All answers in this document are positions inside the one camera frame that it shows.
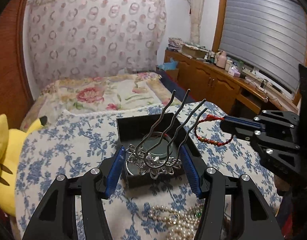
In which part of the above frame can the white pearl necklace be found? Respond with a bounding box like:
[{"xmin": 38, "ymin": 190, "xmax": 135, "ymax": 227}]
[{"xmin": 147, "ymin": 203, "xmax": 206, "ymax": 240}]

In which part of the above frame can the wooden cabinet counter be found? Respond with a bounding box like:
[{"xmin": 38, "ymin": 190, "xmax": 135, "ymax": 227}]
[{"xmin": 164, "ymin": 50, "xmax": 298, "ymax": 118}]

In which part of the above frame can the silver floral hair fork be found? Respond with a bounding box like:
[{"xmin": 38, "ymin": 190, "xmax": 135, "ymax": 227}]
[{"xmin": 125, "ymin": 90, "xmax": 206, "ymax": 180}]

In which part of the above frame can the cardboard box on counter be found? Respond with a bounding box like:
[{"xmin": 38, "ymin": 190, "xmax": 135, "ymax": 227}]
[{"xmin": 181, "ymin": 44, "xmax": 208, "ymax": 59}]

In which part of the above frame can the blue tissue box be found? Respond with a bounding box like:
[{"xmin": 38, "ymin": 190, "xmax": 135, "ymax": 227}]
[{"xmin": 157, "ymin": 58, "xmax": 178, "ymax": 72}]

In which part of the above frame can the yellow pikachu plush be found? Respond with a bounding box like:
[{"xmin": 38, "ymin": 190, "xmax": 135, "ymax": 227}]
[{"xmin": 0, "ymin": 114, "xmax": 48, "ymax": 217}]

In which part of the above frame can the cream lace side curtain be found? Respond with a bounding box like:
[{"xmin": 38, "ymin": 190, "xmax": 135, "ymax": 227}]
[{"xmin": 190, "ymin": 0, "xmax": 205, "ymax": 44}]

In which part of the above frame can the red beaded bracelet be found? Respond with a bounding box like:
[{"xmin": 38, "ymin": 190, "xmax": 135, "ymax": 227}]
[{"xmin": 194, "ymin": 114, "xmax": 235, "ymax": 147}]

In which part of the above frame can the pink thermos jug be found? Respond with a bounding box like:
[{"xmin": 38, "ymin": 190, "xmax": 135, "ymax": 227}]
[{"xmin": 216, "ymin": 51, "xmax": 227, "ymax": 69}]

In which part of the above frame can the grey window blind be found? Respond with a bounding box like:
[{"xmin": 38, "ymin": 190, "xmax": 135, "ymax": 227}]
[{"xmin": 219, "ymin": 0, "xmax": 307, "ymax": 93}]

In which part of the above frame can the pink patterned lace curtain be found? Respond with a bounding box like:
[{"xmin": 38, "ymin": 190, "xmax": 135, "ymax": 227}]
[{"xmin": 28, "ymin": 0, "xmax": 167, "ymax": 88}]

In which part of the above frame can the wooden louvered door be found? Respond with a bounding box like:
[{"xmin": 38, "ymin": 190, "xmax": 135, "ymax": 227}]
[{"xmin": 0, "ymin": 0, "xmax": 34, "ymax": 128}]

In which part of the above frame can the pink floral bed quilt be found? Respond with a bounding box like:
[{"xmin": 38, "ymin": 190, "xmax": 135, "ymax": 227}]
[{"xmin": 21, "ymin": 72, "xmax": 174, "ymax": 132}]

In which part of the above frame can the black jewelry box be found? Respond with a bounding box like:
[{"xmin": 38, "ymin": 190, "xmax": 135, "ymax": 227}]
[{"xmin": 117, "ymin": 113, "xmax": 187, "ymax": 189}]

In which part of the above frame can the round green compact mirror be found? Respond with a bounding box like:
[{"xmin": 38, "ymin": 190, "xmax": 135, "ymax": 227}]
[{"xmin": 142, "ymin": 132, "xmax": 171, "ymax": 160}]

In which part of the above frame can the blue floral white blanket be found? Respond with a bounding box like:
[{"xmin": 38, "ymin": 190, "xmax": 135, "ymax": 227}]
[{"xmin": 15, "ymin": 105, "xmax": 281, "ymax": 239}]

